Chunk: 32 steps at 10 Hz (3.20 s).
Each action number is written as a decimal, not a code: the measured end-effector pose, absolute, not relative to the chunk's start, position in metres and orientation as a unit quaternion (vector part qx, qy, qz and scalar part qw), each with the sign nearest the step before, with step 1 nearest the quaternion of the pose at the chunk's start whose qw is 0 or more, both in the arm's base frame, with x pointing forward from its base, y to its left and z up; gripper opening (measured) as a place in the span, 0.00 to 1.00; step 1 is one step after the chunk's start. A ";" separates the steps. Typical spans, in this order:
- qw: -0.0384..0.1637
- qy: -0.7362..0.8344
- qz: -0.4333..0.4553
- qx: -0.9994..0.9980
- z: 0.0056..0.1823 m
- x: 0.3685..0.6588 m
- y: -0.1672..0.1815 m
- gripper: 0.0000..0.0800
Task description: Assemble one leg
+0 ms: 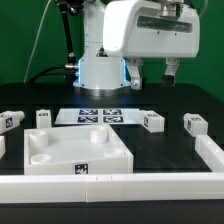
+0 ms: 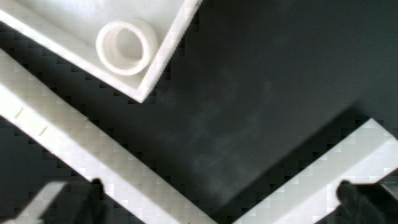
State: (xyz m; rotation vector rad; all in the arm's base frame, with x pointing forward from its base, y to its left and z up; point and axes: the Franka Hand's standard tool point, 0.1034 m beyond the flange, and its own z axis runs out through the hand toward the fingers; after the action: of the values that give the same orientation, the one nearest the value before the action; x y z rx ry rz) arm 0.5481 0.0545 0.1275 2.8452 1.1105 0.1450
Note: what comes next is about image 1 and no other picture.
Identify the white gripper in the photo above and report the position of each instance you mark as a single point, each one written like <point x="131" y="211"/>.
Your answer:
<point x="135" y="28"/>

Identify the white square tabletop part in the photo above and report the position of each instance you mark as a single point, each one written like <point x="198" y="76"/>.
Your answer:
<point x="75" y="150"/>

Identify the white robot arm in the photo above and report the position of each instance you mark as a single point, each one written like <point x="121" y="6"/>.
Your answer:
<point x="98" y="73"/>

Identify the white sheet with tags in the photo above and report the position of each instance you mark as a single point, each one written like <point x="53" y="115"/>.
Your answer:
<point x="98" y="116"/>

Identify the white front fence bar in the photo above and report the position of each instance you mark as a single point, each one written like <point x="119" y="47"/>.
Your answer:
<point x="109" y="188"/>

